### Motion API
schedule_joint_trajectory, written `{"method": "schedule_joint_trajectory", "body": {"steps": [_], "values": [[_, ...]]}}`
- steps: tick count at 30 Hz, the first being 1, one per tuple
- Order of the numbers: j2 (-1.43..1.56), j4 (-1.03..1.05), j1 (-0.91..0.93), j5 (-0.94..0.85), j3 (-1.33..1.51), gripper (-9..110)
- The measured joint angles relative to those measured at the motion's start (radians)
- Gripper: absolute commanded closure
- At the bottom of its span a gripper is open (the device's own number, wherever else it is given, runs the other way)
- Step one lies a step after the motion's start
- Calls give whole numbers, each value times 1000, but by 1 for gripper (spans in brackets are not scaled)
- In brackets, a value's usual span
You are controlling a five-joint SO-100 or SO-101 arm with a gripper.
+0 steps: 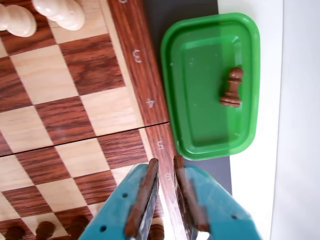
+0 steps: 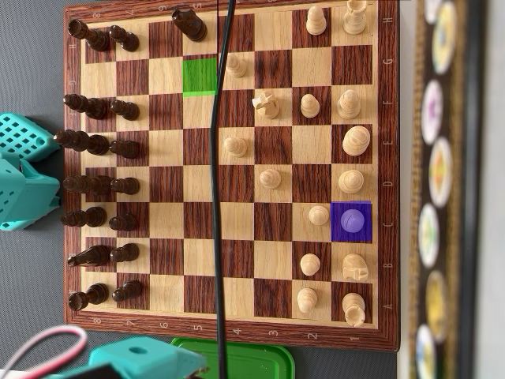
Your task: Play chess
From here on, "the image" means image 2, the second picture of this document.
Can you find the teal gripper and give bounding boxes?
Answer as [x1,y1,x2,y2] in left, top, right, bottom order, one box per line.
[47,338,209,379]

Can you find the light wooden bishop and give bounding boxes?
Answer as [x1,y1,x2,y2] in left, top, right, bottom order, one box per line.
[339,208,364,233]
[336,89,361,122]

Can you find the green plastic lid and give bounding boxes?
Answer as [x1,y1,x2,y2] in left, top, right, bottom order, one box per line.
[170,336,296,379]

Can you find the dark wooden rook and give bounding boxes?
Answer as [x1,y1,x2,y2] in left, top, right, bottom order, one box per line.
[68,283,110,311]
[67,18,112,52]

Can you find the light wooden pawn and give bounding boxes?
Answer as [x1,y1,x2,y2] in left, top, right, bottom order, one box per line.
[300,93,321,119]
[300,253,321,276]
[223,136,249,159]
[225,52,248,79]
[259,168,282,190]
[308,205,331,227]
[296,287,319,315]
[305,5,328,36]

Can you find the wooden chessboard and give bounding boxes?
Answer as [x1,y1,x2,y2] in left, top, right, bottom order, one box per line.
[62,0,400,354]

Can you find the light wooden rook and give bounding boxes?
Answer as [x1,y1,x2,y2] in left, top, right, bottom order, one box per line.
[341,292,367,328]
[342,0,374,36]

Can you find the dark wooden bishop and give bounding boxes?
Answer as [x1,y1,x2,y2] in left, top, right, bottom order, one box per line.
[59,206,108,229]
[63,93,108,120]

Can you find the light wooden knight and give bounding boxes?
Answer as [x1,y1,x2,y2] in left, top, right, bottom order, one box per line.
[251,89,280,120]
[341,253,369,283]

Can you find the dark wooden queen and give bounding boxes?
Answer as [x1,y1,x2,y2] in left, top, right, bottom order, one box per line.
[62,174,113,197]

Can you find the dark wooden king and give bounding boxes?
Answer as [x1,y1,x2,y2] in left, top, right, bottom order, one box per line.
[53,129,110,156]

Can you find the light wooden queen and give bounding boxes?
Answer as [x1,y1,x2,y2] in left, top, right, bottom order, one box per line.
[338,169,365,195]

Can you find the dark grey mat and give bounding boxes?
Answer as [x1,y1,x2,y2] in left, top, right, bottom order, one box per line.
[0,0,399,379]

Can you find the black medallion game box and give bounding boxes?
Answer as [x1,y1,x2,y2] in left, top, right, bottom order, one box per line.
[406,0,486,379]

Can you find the red white black servo cable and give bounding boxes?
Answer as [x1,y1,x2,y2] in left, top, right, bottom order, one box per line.
[0,325,88,379]

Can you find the black camera cable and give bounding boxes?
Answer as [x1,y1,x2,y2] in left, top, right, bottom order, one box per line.
[209,0,238,379]

